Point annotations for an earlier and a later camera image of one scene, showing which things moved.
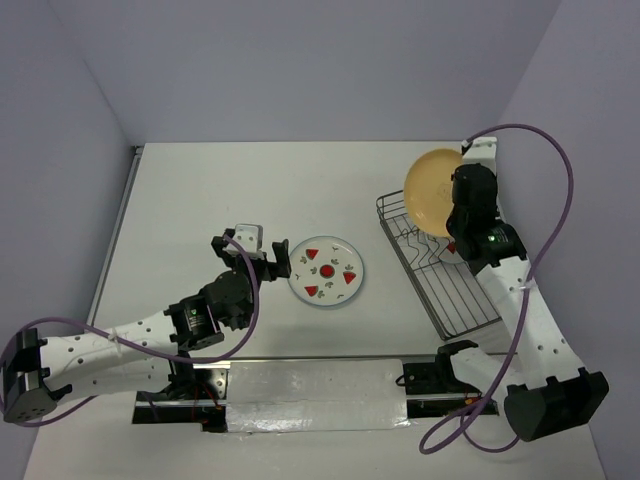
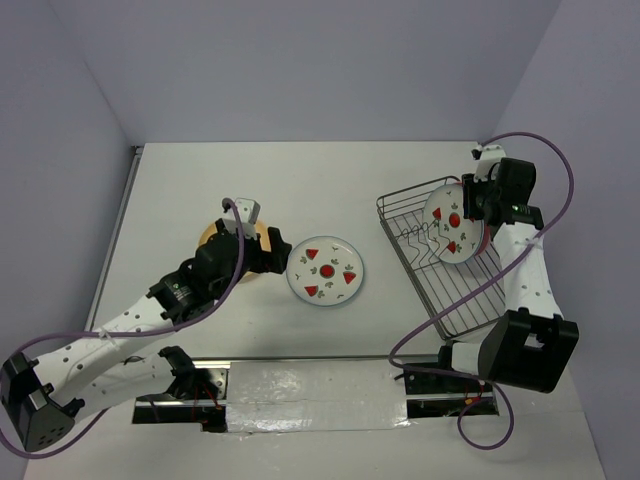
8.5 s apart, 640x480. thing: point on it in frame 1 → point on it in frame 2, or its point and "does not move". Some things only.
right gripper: (498, 213) → (469, 189)
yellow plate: (429, 188) → (265, 242)
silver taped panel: (303, 395) does not move
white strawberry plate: (325, 270) does not move
